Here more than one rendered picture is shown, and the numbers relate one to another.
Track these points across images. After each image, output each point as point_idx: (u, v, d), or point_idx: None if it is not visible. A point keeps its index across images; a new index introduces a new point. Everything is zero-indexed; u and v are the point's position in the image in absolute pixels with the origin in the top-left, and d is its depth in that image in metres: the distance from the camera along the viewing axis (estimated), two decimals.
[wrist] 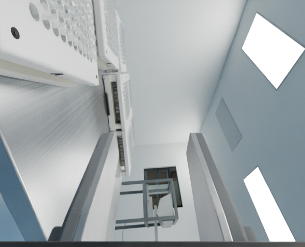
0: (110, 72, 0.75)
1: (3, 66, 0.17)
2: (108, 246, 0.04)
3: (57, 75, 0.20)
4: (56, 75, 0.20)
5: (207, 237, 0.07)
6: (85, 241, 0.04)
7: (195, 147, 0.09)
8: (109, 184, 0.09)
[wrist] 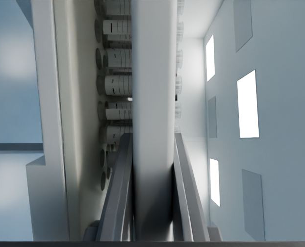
0: None
1: None
2: (108, 246, 0.04)
3: None
4: None
5: (176, 237, 0.07)
6: (85, 241, 0.04)
7: None
8: (133, 184, 0.09)
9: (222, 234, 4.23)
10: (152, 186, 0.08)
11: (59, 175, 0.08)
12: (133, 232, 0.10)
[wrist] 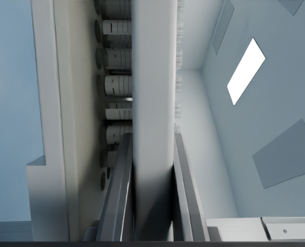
0: None
1: None
2: (108, 246, 0.04)
3: None
4: None
5: (176, 237, 0.07)
6: (85, 241, 0.04)
7: None
8: (133, 184, 0.09)
9: (236, 11, 3.57)
10: (152, 186, 0.08)
11: (59, 175, 0.08)
12: (133, 232, 0.10)
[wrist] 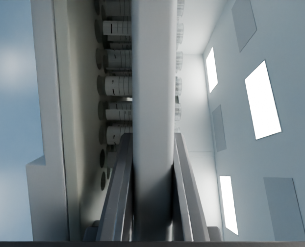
0: None
1: None
2: (108, 246, 0.04)
3: None
4: None
5: (176, 237, 0.07)
6: (85, 241, 0.04)
7: None
8: (133, 184, 0.09)
9: None
10: (152, 186, 0.08)
11: (59, 175, 0.08)
12: (133, 232, 0.10)
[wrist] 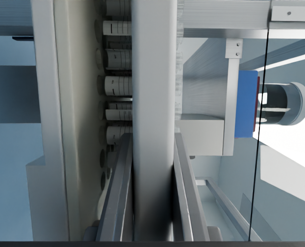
0: None
1: None
2: (108, 246, 0.04)
3: None
4: None
5: (176, 237, 0.07)
6: (85, 241, 0.04)
7: None
8: (133, 184, 0.09)
9: None
10: (152, 186, 0.08)
11: (59, 175, 0.08)
12: (133, 232, 0.10)
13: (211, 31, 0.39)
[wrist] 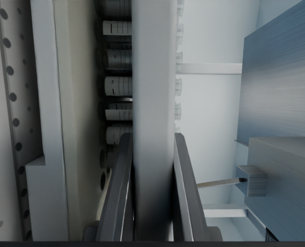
0: None
1: None
2: (108, 246, 0.04)
3: None
4: None
5: (176, 237, 0.07)
6: (85, 241, 0.04)
7: None
8: (133, 184, 0.09)
9: None
10: (152, 186, 0.08)
11: (59, 175, 0.08)
12: (133, 232, 0.10)
13: None
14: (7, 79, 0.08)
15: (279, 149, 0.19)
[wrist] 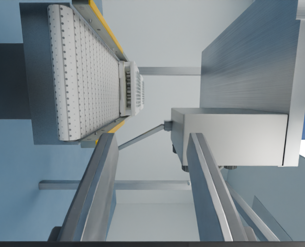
0: None
1: None
2: (108, 246, 0.04)
3: None
4: None
5: (207, 237, 0.07)
6: (85, 241, 0.04)
7: (195, 147, 0.09)
8: (109, 184, 0.09)
9: None
10: (132, 102, 0.76)
11: (123, 101, 0.76)
12: (131, 110, 0.78)
13: None
14: (119, 91, 0.77)
15: (173, 109, 0.48)
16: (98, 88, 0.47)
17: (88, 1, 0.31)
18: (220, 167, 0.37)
